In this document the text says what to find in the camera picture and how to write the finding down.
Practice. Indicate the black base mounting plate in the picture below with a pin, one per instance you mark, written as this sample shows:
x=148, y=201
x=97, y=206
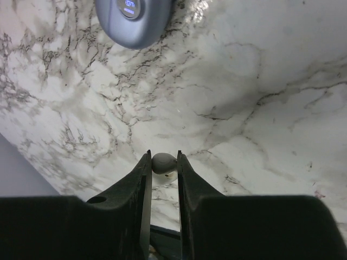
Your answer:
x=164, y=243

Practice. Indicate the white earbud one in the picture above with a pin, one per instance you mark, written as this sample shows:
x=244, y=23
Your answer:
x=164, y=168

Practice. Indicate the purple earbud charging case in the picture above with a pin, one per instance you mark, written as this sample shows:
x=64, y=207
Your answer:
x=134, y=24

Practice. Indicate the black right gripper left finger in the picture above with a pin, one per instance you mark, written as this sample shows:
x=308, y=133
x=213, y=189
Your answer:
x=114, y=224

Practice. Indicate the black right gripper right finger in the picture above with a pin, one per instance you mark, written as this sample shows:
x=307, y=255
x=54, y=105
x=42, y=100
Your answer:
x=215, y=226

